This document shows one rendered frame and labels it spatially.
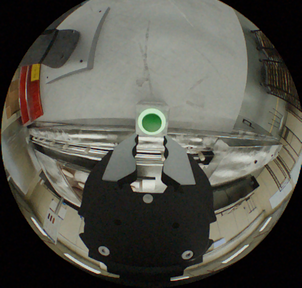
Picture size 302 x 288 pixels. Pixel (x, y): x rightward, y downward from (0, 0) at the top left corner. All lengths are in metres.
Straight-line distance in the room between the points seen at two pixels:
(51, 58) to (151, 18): 0.30
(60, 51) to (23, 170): 0.96
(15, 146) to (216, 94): 1.27
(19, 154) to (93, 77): 0.94
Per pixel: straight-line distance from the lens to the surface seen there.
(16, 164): 1.08
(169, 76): 0.25
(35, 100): 0.63
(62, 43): 0.34
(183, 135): 0.25
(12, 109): 4.70
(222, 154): 0.30
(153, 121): 0.17
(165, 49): 0.27
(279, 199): 7.37
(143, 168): 0.39
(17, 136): 1.05
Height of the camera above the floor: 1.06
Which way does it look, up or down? 60 degrees down
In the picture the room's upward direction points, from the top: 178 degrees counter-clockwise
